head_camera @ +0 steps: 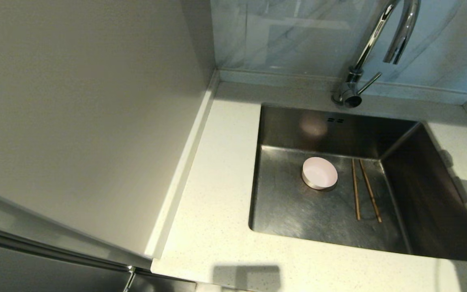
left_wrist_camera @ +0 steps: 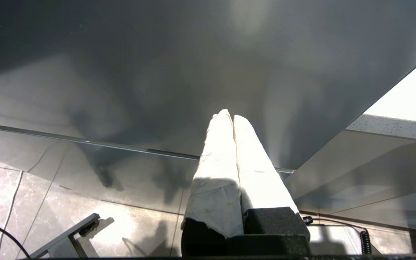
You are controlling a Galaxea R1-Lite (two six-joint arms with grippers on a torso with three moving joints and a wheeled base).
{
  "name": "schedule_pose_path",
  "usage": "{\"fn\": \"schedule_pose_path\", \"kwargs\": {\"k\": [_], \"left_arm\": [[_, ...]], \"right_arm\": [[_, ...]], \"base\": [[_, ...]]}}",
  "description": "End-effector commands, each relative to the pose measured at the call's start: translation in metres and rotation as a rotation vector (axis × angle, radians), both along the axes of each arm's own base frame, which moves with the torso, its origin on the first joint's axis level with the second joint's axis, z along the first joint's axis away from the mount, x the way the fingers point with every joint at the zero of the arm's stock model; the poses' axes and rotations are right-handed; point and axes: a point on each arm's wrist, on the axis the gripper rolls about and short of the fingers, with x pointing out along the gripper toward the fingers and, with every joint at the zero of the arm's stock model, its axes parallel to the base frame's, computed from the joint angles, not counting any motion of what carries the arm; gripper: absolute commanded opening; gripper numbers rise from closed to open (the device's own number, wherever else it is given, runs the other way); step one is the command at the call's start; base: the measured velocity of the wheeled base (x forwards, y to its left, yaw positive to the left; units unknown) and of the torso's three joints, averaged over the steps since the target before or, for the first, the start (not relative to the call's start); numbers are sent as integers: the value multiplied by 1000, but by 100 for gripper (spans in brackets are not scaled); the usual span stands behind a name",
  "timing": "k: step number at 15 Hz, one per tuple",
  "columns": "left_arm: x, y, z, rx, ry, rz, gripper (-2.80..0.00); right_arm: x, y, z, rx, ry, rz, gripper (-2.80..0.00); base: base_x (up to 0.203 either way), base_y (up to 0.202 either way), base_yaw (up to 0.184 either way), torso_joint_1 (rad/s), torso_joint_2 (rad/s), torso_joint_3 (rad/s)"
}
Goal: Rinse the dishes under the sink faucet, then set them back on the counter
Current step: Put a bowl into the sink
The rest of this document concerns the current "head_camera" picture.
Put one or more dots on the brown wooden chopstick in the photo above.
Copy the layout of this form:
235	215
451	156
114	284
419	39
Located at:
371	190
356	190

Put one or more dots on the pink plastic bowl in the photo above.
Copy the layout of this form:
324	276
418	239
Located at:
318	172

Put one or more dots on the stainless steel sink basin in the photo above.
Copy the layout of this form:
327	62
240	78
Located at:
282	211

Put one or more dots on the chrome gooseneck faucet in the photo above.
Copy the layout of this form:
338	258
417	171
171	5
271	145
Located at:
354	80

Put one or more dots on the dark grey cabinet front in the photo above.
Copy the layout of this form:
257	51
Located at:
35	263

